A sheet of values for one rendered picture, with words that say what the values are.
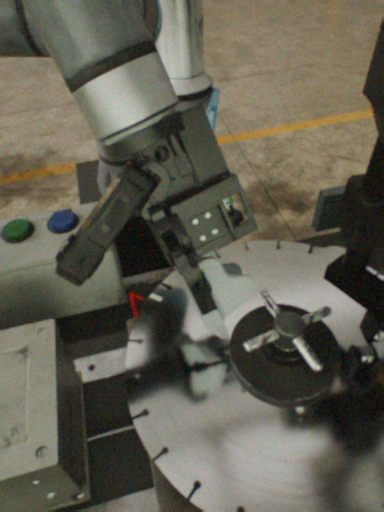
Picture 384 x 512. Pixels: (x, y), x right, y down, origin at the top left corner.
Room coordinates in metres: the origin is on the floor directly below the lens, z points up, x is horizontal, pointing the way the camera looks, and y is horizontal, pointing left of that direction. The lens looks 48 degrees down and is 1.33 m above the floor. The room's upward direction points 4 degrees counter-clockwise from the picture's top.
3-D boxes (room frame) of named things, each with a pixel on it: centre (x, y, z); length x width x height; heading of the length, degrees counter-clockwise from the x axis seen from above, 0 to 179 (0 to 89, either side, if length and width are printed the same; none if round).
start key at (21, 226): (0.48, 0.27, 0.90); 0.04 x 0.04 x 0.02
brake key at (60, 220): (0.50, 0.20, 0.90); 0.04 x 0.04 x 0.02
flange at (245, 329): (0.21, -0.09, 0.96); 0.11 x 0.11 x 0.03
